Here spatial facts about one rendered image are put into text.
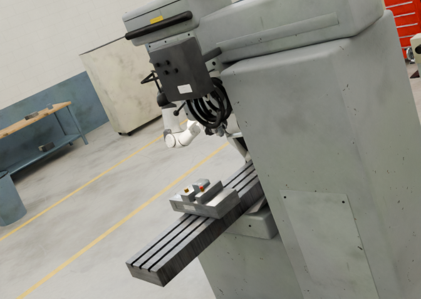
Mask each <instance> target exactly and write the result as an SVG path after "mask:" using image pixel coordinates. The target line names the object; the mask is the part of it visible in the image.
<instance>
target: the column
mask: <svg viewBox="0 0 421 299"><path fill-rule="evenodd" d="M221 80H222V82H223V85H224V88H225V90H226V93H227V96H228V98H229V101H230V103H231V106H232V109H233V111H234V114H235V116H236V119H237V122H238V124H239V128H240V130H241V133H242V136H243V137H244V141H245V143H246V146H247V149H248V151H249V154H250V156H251V159H252V162H253V164H254V167H255V170H256V172H257V175H258V178H259V180H260V183H261V185H262V189H263V191H264V193H265V196H266V199H267V201H268V204H269V207H270V209H271V212H272V214H273V218H274V220H275V222H276V226H277V227H278V231H279V233H280V236H281V239H282V241H283V244H284V247H285V249H286V252H287V254H288V257H289V260H290V262H291V265H292V267H293V270H294V274H295V275H296V278H297V281H298V283H299V287H300V289H301V292H302V294H303V297H304V299H421V125H420V120H419V117H418V113H417V108H416V105H415V100H414V97H413V93H412V88H411V85H410V80H409V77H408V73H407V67H406V64H405V60H404V57H403V52H402V47H401V44H400V40H399V37H398V32H397V27H396V24H395V20H394V17H393V13H392V11H391V10H389V9H387V10H384V15H383V16H382V17H381V18H380V19H378V20H377V21H375V22H374V23H373V24H371V25H369V27H367V28H365V29H364V30H363V31H361V32H360V33H358V34H357V35H355V36H350V37H346V38H341V39H336V40H332V41H326V42H323V43H317V44H314V45H308V46H303V47H299V48H294V49H290V50H285V51H279V52H275V53H270V54H266V55H261V56H255V57H252V58H246V59H243V60H241V61H239V62H237V63H235V64H234V65H232V66H230V67H229V68H227V69H225V70H224V71H222V72H221Z"/></svg>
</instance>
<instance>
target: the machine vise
mask: <svg viewBox="0 0 421 299"><path fill-rule="evenodd" d="M190 186H192V184H189V185H188V186H186V187H188V188H189V187H190ZM183 192H184V189H182V190H181V191H179V192H178V193H176V195H174V196H173V197H171V198H170V199H169V201H170V204H171V206H172V208H173V210H174V211H177V212H184V213H187V214H195V215H198V216H205V217H209V218H216V219H220V218H222V217H223V216H224V215H225V214H227V213H228V212H229V211H230V210H231V209H232V208H234V207H235V206H236V205H237V204H239V203H240V201H241V200H240V198H239V195H238V193H237V191H236V189H231V188H225V187H223V185H222V182H221V180H215V181H214V182H213V183H212V184H210V185H209V186H207V187H206V188H205V189H204V192H199V193H198V194H197V195H196V196H195V199H194V200H193V201H192V202H184V201H183V200H182V198H181V196H180V194H181V193H183Z"/></svg>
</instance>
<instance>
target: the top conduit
mask: <svg viewBox="0 0 421 299"><path fill-rule="evenodd" d="M192 17H193V14H192V12H191V11H186V12H183V13H180V14H177V15H175V16H172V17H169V18H166V19H163V20H161V21H158V22H156V23H153V24H150V25H147V26H144V27H142V28H138V29H136V30H133V31H130V32H128V33H125V39H126V40H131V39H134V38H138V37H140V36H143V35H146V34H149V33H152V32H155V31H158V30H160V29H164V28H167V27H169V26H173V25H175V24H179V23H182V22H184V21H188V20H190V19H192Z"/></svg>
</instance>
